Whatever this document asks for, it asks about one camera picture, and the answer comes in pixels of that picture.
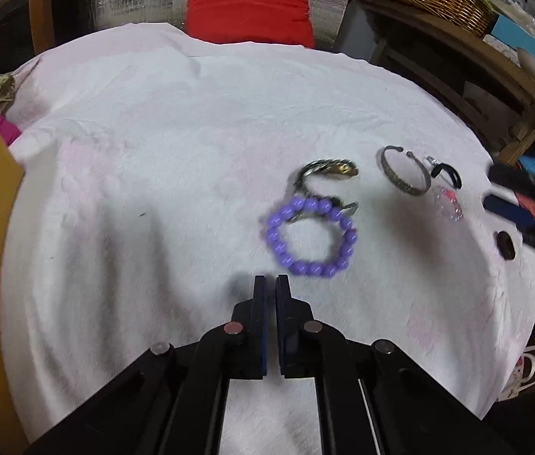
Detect white fluffy blanket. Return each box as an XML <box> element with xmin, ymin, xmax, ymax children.
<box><xmin>0</xmin><ymin>21</ymin><xmax>535</xmax><ymax>441</ymax></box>

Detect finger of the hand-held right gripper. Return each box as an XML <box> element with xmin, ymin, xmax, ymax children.
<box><xmin>482</xmin><ymin>193</ymin><xmax>535</xmax><ymax>237</ymax></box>
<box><xmin>489</xmin><ymin>164</ymin><xmax>535</xmax><ymax>200</ymax></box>

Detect purple bead bracelet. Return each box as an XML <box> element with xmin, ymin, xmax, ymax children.
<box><xmin>265</xmin><ymin>196</ymin><xmax>358</xmax><ymax>278</ymax></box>

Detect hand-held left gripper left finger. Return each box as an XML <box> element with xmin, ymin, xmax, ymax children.
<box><xmin>23</xmin><ymin>275</ymin><xmax>268</xmax><ymax>455</ymax></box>

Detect gold and silver chain bracelet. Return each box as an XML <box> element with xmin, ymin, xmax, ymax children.
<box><xmin>293</xmin><ymin>158</ymin><xmax>359</xmax><ymax>195</ymax></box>

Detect silver cuff bangle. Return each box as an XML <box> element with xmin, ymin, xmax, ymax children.
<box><xmin>381</xmin><ymin>146</ymin><xmax>431</xmax><ymax>196</ymax></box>

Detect wooden side table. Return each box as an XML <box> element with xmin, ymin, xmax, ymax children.
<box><xmin>357</xmin><ymin>0</ymin><xmax>535</xmax><ymax>166</ymax></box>

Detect black open bangle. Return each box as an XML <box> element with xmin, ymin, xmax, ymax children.
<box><xmin>426</xmin><ymin>155</ymin><xmax>462</xmax><ymax>189</ymax></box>

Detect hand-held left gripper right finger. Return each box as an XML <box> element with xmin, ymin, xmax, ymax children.
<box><xmin>275</xmin><ymin>274</ymin><xmax>517</xmax><ymax>455</ymax></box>

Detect pink clear bead bracelet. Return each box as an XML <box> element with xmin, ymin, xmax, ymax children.
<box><xmin>433</xmin><ymin>187</ymin><xmax>464</xmax><ymax>223</ymax></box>

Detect white patterned mug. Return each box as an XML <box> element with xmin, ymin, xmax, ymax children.
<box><xmin>499</xmin><ymin>344</ymin><xmax>535</xmax><ymax>401</ymax></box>

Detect red cushion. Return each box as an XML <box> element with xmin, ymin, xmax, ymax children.
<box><xmin>186</xmin><ymin>0</ymin><xmax>316</xmax><ymax>49</ymax></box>

